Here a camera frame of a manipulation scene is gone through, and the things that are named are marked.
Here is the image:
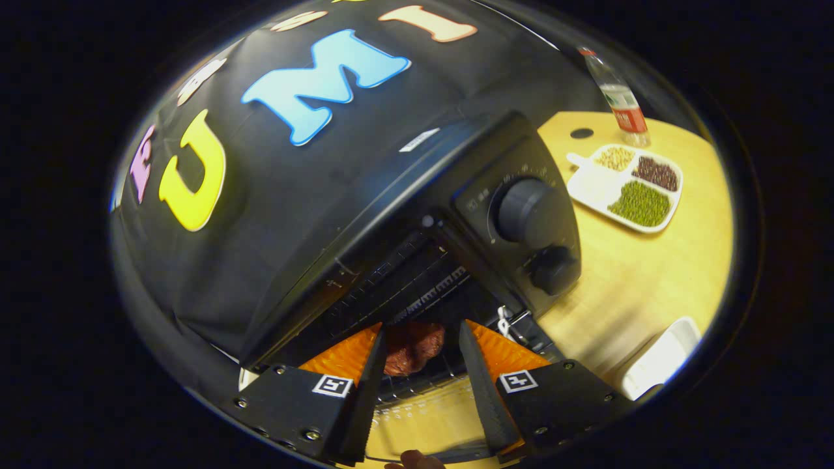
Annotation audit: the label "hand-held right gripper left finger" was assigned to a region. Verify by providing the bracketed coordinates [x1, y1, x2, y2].
[235, 322, 386, 466]

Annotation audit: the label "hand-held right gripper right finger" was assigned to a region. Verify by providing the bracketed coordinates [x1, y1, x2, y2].
[458, 319, 636, 463]

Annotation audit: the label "red meat piece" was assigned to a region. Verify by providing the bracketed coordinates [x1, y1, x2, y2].
[384, 321, 446, 377]

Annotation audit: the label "black electric oven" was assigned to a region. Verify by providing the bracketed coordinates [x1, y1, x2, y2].
[238, 111, 582, 464]

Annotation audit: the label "metal oven rack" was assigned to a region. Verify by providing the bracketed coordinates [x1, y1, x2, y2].
[375, 352, 480, 410]

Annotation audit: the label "white rectangular tray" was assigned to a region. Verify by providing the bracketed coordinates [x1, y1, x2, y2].
[619, 317, 702, 401]

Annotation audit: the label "white divided plate of beans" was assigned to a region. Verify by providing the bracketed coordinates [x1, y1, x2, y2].
[566, 143, 684, 234]

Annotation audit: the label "plastic water bottle red label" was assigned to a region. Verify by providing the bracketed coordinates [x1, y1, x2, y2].
[579, 47, 652, 148]

